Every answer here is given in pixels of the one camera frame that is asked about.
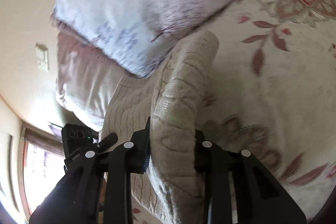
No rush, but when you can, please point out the floral bedspread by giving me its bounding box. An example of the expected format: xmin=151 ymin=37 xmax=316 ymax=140
xmin=131 ymin=0 xmax=336 ymax=224

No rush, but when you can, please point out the person's left forearm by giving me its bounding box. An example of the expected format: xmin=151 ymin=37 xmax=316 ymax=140
xmin=28 ymin=165 xmax=88 ymax=224

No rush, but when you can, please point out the window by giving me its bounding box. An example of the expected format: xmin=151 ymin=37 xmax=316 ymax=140
xmin=20 ymin=126 xmax=69 ymax=224

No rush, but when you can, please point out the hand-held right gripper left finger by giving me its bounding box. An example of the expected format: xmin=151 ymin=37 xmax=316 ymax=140
xmin=79 ymin=116 xmax=152 ymax=224

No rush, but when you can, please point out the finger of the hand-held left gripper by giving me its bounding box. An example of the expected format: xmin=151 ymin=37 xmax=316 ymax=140
xmin=96 ymin=133 xmax=118 ymax=154

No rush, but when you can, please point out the white wall switch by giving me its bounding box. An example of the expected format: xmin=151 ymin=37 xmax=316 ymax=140
xmin=35 ymin=42 xmax=50 ymax=73

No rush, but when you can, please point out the beige cable-knit sweater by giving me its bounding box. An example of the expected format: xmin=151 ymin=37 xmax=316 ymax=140
xmin=100 ymin=30 xmax=220 ymax=224

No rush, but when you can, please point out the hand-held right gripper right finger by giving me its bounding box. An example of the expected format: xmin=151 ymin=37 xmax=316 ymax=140
xmin=194 ymin=130 xmax=307 ymax=224

